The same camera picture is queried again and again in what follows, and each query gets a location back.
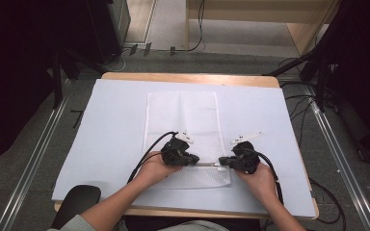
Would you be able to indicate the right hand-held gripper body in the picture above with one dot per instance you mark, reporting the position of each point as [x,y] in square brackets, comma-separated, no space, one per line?
[247,159]

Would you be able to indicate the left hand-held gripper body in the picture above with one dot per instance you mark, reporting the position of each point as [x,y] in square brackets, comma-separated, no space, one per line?
[175,152]

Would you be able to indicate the white mesh laundry bag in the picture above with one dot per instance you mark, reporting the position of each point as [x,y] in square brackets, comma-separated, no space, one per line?
[183,118]

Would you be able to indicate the person's left hand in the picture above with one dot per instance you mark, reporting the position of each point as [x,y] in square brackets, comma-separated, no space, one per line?
[155,171]

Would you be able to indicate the person's right hand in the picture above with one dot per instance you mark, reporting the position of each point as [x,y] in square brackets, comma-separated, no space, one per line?
[260,183]

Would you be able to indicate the person's grey shirt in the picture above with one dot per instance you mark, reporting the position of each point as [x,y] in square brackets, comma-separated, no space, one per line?
[192,226]

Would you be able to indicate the white table cover sheet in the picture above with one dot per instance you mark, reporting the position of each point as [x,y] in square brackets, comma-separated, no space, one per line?
[109,128]

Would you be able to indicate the wooden table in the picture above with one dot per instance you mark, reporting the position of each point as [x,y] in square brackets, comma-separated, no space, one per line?
[189,77]

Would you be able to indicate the black chair armrest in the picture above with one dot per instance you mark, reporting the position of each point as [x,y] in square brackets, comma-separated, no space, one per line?
[77,200]

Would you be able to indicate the black metal stand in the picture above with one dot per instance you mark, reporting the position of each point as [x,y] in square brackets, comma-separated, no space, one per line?
[319,70]
[57,80]

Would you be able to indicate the black curtain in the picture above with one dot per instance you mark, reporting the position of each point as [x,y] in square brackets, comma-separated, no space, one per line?
[363,80]
[16,64]

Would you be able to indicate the black cabinet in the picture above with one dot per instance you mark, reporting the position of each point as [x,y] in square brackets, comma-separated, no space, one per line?
[106,29]

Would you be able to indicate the light wooden bench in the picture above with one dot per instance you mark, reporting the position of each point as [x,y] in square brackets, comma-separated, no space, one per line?
[257,14]

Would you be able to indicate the metal floor rail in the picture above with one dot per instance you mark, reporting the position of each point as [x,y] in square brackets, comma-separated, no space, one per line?
[32,166]
[343,166]

